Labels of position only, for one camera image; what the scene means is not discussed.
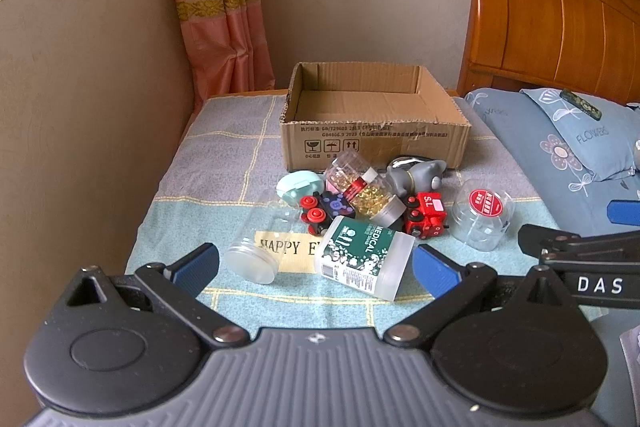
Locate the green patterned hair clip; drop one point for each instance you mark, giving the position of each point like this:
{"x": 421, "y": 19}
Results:
{"x": 580, "y": 103}

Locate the open cardboard box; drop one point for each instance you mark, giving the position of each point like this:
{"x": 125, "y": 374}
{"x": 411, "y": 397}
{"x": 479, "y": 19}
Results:
{"x": 378, "y": 110}

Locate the red toy train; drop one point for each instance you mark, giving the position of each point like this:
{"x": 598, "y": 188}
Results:
{"x": 425, "y": 215}

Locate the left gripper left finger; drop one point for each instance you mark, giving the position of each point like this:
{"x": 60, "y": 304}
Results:
{"x": 174, "y": 289}

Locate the golden capsule bottle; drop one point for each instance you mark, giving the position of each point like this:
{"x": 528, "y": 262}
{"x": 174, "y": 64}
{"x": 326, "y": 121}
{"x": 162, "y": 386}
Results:
{"x": 365, "y": 189}

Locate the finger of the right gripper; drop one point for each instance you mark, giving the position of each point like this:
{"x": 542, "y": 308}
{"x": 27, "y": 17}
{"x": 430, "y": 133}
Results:
{"x": 623, "y": 212}
{"x": 546, "y": 244}

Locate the checked blanket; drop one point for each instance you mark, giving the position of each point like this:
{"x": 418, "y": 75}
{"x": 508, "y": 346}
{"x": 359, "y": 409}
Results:
{"x": 231, "y": 161}

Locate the clear jar red label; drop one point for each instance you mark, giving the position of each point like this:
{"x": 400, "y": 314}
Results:
{"x": 481, "y": 214}

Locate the black toy car red wheels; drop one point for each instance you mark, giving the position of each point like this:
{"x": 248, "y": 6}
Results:
{"x": 320, "y": 209}

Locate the blue floral pillow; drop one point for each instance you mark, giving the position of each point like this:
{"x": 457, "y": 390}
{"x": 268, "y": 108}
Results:
{"x": 605, "y": 146}

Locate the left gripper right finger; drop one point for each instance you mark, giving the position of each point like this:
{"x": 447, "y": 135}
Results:
{"x": 458, "y": 291}

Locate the wooden headboard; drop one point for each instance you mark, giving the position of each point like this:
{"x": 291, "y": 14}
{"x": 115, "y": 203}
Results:
{"x": 587, "y": 46}

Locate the mint earbud case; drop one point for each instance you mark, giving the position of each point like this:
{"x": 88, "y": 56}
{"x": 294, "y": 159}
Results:
{"x": 298, "y": 184}

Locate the green medical bottle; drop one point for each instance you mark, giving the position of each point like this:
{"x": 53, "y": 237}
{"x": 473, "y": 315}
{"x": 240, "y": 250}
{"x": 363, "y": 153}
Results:
{"x": 364, "y": 256}

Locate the clear jar happy label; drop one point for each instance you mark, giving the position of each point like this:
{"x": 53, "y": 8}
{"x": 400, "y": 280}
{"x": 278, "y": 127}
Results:
{"x": 271, "y": 240}

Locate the grey elephant toy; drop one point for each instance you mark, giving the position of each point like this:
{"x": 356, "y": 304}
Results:
{"x": 412, "y": 175}

